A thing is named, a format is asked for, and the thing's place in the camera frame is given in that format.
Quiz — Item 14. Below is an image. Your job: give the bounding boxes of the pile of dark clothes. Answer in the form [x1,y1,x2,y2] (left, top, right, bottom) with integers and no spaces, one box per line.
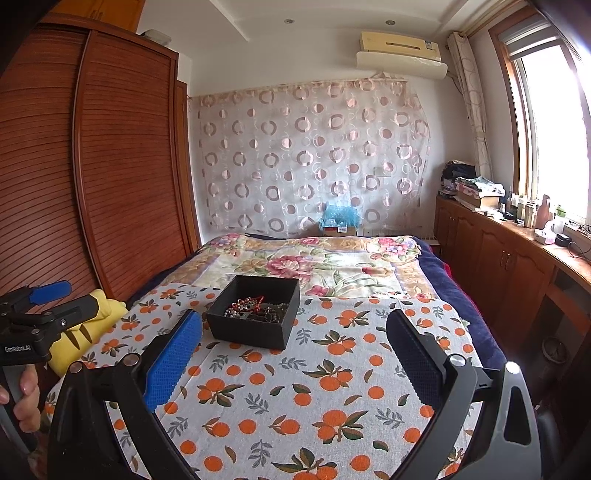
[441,160,478,192]

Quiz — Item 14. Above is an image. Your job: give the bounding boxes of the black jewelry box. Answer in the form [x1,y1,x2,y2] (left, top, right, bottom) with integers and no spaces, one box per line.
[205,274,302,350]

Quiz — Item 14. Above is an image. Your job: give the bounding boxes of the beige window curtain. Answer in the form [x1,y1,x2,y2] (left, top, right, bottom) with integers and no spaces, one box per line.
[447,31,492,178]

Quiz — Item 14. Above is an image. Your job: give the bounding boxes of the red bead bracelet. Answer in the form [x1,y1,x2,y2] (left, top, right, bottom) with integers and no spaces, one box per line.
[231,295,265,313]

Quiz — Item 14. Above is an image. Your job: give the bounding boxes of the yellow plush toy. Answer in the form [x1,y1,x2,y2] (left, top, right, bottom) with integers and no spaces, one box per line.
[48,290,129,377]

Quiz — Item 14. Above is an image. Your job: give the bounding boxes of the person's left hand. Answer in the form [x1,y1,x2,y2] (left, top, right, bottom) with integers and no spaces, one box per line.
[0,368,41,435]

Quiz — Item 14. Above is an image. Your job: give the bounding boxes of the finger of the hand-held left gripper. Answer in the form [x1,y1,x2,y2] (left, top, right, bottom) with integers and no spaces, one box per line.
[0,281,72,315]
[44,295,99,333]

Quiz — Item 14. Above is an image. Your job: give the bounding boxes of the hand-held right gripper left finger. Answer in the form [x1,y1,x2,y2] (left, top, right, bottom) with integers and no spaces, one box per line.
[46,310,204,480]

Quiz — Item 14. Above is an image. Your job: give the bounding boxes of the stack of books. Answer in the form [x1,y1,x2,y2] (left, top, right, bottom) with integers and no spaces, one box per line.
[455,178,506,208]

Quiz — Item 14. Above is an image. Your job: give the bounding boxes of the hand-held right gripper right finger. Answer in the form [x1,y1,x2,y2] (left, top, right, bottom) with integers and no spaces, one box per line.
[387,309,542,480]

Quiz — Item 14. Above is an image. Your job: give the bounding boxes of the wall air conditioner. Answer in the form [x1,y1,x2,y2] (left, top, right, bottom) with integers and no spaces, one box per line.
[355,31,448,80]

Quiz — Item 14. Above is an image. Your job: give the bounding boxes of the wooden slatted wardrobe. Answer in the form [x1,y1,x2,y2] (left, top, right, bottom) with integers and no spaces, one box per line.
[0,0,201,315]

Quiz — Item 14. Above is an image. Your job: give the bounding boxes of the navy blue blanket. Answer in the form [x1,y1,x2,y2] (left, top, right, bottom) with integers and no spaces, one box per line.
[418,235,509,370]

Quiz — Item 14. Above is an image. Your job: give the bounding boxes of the blue plastic bag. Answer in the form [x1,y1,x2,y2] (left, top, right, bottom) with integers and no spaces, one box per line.
[322,202,361,228]

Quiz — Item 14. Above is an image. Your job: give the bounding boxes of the wooden cabinet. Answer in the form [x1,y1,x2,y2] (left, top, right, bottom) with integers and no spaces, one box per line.
[434,194,591,370]

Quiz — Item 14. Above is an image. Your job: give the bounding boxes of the floral blanket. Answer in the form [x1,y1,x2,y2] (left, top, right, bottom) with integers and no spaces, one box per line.
[159,233,437,301]

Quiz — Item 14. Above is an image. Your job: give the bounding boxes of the wooden framed window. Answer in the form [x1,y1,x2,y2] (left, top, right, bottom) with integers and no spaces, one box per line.
[489,9,591,232]

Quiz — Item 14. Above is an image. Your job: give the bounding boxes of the circle pattern wall curtain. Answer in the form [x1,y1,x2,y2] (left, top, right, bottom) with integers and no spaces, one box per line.
[189,76,432,238]

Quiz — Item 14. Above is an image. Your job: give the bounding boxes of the dark bead bracelet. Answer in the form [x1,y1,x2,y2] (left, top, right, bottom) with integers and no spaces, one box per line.
[253,302,290,322]

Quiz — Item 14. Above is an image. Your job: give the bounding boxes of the orange fruit print sheet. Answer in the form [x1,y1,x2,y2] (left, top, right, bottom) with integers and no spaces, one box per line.
[46,281,490,480]

